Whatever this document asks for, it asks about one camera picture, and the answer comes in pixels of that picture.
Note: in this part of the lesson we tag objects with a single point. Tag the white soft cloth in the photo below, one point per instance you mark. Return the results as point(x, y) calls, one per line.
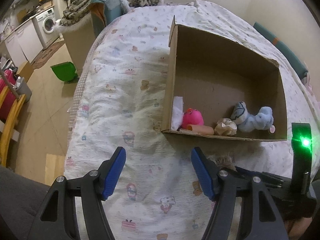
point(178, 112)

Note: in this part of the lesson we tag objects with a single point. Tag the yellow wooden chair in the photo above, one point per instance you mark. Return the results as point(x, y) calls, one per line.
point(10, 120)

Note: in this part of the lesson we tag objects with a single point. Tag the teal and orange pillow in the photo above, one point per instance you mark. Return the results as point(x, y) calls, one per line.
point(112, 7)

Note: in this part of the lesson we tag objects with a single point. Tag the white washing machine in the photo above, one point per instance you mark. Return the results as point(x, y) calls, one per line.
point(47, 25)

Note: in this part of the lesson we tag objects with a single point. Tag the tan foam cylinder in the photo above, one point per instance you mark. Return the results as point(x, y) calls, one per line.
point(202, 130)

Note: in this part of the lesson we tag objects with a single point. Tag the pink suitcase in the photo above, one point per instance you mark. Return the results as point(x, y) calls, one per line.
point(6, 95)

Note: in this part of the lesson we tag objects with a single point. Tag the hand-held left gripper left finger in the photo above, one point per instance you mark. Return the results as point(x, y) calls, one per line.
point(113, 175)

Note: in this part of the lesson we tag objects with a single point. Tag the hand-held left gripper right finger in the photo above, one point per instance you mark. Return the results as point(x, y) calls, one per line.
point(202, 175)

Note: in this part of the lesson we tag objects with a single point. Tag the blue plush toy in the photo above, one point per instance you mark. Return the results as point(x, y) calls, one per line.
point(255, 121)

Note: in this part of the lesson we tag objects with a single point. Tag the white kitchen cabinets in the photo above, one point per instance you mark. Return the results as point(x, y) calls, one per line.
point(22, 45)

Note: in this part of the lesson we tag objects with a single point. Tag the long teal cushion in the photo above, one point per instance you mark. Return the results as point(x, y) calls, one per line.
point(287, 52)

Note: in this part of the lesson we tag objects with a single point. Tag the beige sofa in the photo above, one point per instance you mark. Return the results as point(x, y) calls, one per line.
point(77, 47)

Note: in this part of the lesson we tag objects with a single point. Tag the cream scrunchie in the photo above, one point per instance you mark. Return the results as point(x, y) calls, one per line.
point(226, 127)

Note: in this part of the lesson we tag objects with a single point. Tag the patterned floor rug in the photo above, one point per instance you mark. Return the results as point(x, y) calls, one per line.
point(47, 53)

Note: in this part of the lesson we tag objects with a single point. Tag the grey bin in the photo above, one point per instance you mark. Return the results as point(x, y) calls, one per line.
point(23, 92)

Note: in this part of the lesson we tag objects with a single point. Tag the small cardboard floor box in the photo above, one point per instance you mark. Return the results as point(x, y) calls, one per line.
point(26, 71)

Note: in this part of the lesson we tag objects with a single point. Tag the brown patterned scrunchie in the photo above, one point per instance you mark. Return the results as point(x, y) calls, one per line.
point(225, 161)

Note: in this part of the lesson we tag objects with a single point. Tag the pink rubber duck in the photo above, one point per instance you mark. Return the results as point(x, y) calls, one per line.
point(192, 118)

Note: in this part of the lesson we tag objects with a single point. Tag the green dustpan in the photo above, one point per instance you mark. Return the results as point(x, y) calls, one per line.
point(63, 71)

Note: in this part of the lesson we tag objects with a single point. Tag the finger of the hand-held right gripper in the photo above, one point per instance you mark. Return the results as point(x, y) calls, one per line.
point(275, 177)

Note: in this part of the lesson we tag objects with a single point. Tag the person's grey trouser leg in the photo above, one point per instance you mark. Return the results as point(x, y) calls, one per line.
point(20, 200)

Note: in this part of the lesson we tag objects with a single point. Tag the pale pink cloth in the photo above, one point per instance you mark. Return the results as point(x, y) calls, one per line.
point(310, 85)

